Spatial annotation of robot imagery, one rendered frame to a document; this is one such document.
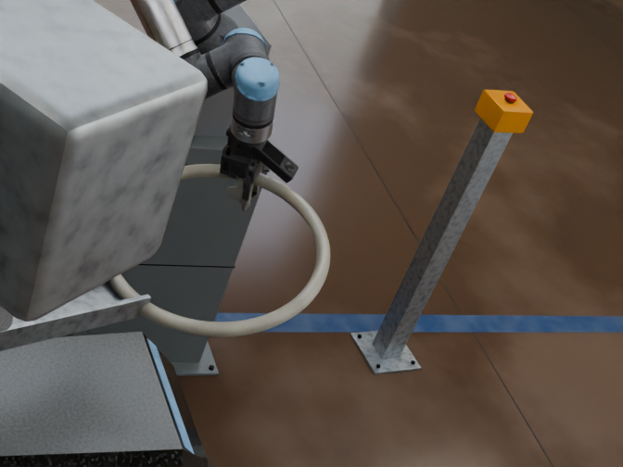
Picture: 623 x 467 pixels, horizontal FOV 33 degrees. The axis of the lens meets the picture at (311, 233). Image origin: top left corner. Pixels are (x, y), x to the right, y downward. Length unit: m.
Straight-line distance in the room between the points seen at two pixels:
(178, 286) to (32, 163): 2.65
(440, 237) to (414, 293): 0.24
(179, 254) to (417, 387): 1.08
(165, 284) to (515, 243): 2.03
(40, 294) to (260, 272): 3.33
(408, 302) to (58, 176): 3.09
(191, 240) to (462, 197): 0.88
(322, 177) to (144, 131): 4.01
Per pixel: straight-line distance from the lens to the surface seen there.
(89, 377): 2.23
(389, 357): 3.82
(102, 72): 0.63
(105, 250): 0.67
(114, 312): 2.08
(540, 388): 4.07
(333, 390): 3.61
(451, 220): 3.45
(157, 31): 2.35
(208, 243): 3.15
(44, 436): 2.10
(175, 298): 3.27
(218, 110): 2.94
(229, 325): 2.10
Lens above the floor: 2.38
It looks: 34 degrees down
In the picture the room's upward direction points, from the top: 22 degrees clockwise
